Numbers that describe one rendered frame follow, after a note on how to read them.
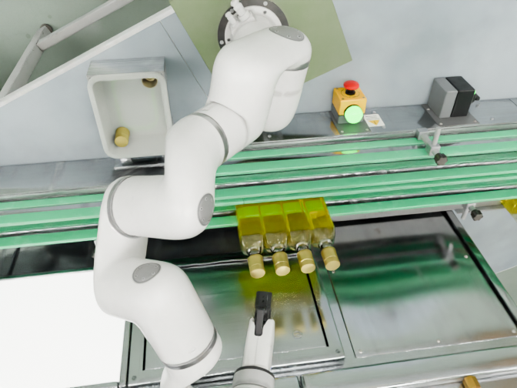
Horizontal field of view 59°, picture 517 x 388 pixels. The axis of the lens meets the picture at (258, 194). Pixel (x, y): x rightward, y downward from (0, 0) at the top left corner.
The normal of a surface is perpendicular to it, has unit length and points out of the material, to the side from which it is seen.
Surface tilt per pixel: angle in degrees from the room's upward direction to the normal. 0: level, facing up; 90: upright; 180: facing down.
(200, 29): 2
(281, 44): 80
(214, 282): 90
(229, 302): 90
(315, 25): 2
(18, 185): 90
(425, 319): 90
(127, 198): 71
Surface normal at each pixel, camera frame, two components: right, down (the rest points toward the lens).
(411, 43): 0.14, 0.65
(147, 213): -0.58, 0.12
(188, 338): 0.54, 0.25
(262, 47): 0.29, -0.67
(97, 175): 0.00, -0.76
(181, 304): 0.77, 0.07
